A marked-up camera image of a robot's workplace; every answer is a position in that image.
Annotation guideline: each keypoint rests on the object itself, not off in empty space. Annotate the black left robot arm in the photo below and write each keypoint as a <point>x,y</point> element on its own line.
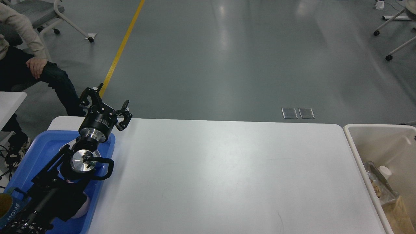
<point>58,188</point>

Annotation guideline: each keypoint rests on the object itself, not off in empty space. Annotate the seated person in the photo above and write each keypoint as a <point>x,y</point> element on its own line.
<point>18,67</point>

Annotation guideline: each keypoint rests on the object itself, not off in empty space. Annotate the floor socket plate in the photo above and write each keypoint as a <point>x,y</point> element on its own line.
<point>289,113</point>
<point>306,113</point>

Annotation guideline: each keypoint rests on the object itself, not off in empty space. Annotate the pink ceramic mug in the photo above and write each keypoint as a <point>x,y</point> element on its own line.
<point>81,208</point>

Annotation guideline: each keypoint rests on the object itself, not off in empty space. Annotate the white paper cup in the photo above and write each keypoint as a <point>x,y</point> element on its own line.
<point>385,171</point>

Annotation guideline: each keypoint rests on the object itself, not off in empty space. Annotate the brown paper in bin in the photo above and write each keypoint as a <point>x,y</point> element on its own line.
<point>399,219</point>

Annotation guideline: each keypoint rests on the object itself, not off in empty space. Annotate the left floor socket plate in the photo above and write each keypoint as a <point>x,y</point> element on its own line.
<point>289,113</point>

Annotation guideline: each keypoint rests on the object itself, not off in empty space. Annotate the dark blue HOME mug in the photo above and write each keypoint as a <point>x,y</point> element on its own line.
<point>9,208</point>

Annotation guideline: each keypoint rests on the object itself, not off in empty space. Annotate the aluminium foil tray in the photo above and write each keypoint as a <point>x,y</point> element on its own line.
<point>388,194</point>

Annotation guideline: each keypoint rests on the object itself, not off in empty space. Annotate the stainless steel rectangular container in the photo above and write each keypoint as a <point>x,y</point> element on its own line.
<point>82,151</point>

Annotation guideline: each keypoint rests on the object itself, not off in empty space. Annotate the brown paper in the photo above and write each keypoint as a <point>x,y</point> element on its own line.
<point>399,219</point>
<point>377,189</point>

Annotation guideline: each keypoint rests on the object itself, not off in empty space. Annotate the right floor socket plate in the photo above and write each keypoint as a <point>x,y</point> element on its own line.
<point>306,113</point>

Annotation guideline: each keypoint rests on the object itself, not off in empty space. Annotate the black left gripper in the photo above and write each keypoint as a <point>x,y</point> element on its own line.
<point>100,120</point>

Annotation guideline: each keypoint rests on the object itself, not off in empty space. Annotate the small white side table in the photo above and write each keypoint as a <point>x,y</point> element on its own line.
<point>9,103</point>

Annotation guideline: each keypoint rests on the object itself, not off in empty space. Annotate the white plastic bin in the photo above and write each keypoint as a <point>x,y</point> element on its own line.
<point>387,145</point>

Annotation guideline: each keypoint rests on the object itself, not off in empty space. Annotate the grey office chair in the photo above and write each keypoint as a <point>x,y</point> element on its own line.
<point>45,16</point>

